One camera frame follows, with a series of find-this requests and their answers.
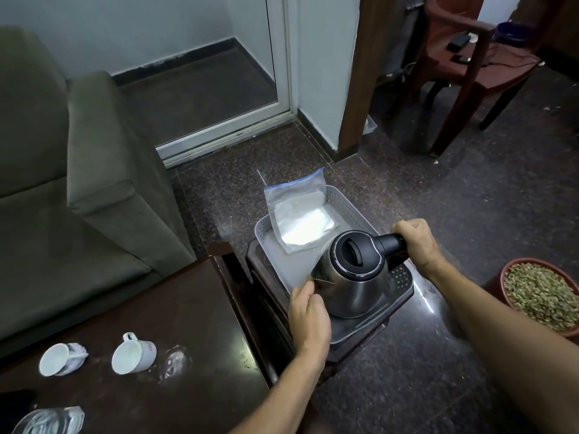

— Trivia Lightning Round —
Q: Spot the person's right hand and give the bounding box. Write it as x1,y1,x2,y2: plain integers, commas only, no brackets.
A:
392,219,447,277

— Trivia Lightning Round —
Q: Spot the person's left hand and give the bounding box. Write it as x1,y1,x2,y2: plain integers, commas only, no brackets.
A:
288,280,333,359

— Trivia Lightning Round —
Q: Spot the steel electric kettle black lid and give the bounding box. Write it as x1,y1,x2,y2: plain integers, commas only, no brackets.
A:
309,229,410,319

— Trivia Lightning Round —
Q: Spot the person's left forearm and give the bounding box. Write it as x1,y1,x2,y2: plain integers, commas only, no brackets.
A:
230,348,336,434

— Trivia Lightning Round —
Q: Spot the person's right forearm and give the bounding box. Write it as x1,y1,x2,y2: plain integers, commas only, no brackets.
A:
427,261,579,434

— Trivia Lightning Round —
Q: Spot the grey perforated plastic basket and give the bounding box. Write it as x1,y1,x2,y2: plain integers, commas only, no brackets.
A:
254,185,415,347

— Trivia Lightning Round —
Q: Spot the zip bag of white powder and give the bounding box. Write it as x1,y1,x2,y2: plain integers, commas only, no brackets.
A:
264,167,340,254

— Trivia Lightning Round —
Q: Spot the brown clay pot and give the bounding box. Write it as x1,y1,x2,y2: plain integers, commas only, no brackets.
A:
481,257,579,345

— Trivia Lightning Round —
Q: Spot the dark brown wooden table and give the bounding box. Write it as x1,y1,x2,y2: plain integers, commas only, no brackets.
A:
0,243,282,434

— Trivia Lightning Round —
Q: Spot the heap of green beans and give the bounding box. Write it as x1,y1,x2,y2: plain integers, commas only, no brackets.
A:
503,262,579,333

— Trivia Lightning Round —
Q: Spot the clear plastic wrapper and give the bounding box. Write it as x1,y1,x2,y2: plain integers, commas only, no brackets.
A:
158,345,191,385

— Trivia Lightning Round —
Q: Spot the brown wooden door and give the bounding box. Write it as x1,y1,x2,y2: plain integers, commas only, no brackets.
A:
337,0,427,155

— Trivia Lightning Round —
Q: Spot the brown plastic armchair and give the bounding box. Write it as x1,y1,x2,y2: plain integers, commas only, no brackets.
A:
397,0,546,158

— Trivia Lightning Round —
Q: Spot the white ceramic cup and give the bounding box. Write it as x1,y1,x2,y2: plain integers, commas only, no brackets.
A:
111,332,157,375
38,342,90,378

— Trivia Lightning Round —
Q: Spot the white framed glass door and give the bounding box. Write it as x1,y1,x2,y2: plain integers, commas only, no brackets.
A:
155,0,300,168

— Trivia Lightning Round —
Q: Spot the blue bucket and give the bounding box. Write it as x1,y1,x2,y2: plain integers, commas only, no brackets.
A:
493,21,531,48

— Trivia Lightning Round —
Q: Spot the grey fabric sofa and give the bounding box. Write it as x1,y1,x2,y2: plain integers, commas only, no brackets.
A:
0,24,198,358

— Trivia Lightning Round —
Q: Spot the clear plastic bag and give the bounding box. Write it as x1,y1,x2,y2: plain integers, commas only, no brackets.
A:
11,406,86,434

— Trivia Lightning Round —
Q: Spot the black cable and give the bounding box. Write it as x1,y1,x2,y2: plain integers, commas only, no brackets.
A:
470,39,544,69

